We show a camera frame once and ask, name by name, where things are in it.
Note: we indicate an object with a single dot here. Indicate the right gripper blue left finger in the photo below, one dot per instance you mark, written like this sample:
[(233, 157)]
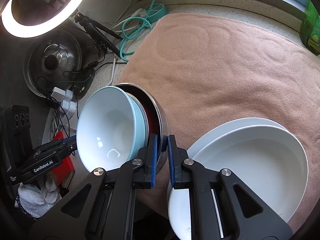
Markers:
[(150, 162)]

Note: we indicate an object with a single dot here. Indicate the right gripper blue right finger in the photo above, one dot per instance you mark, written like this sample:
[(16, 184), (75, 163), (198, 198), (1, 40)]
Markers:
[(179, 176)]

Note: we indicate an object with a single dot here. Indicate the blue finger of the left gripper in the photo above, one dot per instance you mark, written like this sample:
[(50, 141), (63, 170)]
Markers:
[(70, 140)]

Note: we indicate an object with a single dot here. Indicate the large steel bowl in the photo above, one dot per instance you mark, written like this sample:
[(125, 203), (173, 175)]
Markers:
[(158, 115)]

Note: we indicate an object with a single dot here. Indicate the light blue ceramic bowl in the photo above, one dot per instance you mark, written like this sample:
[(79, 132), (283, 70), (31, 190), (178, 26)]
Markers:
[(111, 129)]

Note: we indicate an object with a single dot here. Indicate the red steel bowl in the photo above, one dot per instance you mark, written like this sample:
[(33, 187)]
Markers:
[(148, 121)]

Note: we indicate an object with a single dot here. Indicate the floral plate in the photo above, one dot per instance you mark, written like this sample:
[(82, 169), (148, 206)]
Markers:
[(225, 128)]

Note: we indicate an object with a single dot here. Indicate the white plate grey branch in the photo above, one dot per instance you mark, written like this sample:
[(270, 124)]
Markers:
[(246, 184)]

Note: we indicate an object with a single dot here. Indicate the white work glove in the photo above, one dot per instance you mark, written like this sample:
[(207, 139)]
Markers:
[(34, 201)]

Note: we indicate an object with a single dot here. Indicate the steel pot lid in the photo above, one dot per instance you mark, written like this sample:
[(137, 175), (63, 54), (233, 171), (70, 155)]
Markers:
[(50, 61)]

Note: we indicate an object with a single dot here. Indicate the pink towel mat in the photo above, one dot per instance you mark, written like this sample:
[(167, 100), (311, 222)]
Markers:
[(205, 71)]

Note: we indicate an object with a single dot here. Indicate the black tripod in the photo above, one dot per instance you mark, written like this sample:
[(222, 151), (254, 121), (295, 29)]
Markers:
[(94, 30)]

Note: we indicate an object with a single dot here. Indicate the green dish soap bottle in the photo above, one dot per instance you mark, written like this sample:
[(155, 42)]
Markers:
[(309, 29)]

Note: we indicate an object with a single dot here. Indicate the black camera box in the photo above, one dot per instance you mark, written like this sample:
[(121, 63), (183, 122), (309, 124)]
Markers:
[(16, 145)]

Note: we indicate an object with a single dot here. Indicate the white ring light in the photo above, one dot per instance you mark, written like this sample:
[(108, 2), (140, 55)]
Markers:
[(28, 31)]

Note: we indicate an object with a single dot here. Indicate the teal hose reel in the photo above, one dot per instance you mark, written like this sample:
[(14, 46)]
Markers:
[(156, 12)]

